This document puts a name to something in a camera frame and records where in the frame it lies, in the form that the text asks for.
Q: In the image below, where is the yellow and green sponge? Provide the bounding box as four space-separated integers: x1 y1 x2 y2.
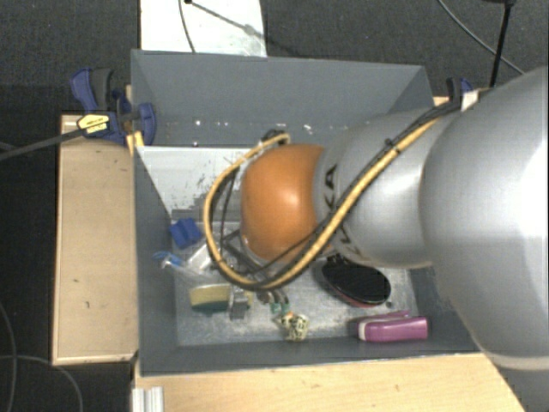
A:
188 283 233 316

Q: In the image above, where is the yellow spotted toy animal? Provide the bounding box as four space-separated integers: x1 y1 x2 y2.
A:
276 312 311 342

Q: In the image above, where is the blue plastic block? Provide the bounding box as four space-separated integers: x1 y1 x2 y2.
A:
167 217 203 250

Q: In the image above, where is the black and red oval disc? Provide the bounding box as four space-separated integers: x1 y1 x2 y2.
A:
319 255 393 309

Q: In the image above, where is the purple and white plastic tool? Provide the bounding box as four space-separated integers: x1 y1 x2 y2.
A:
347 310 430 343

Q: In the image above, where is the pale wood flat board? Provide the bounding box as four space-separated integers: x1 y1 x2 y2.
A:
51 113 141 367

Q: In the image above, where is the grey metal bin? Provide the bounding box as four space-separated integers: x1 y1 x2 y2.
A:
130 48 482 377

